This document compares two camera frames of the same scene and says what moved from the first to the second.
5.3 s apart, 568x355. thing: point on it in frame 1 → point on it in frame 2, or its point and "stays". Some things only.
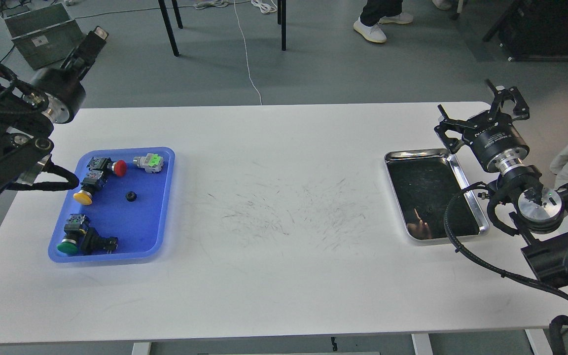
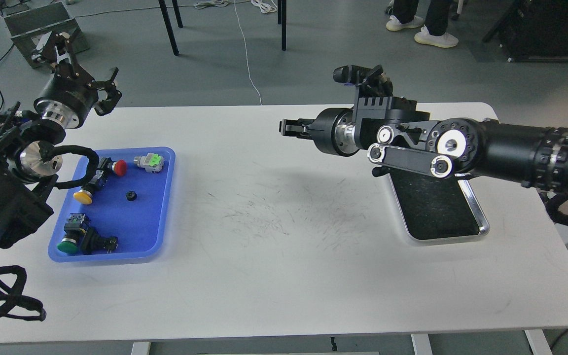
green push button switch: (75, 228) stays
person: (374, 13) → (434, 31)
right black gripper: (492, 135) → (333, 131)
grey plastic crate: (45, 36) stays
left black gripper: (63, 90) → (68, 96)
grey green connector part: (152, 163) stays
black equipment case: (542, 30) stays
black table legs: (281, 10) stays
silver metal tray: (423, 182) stays
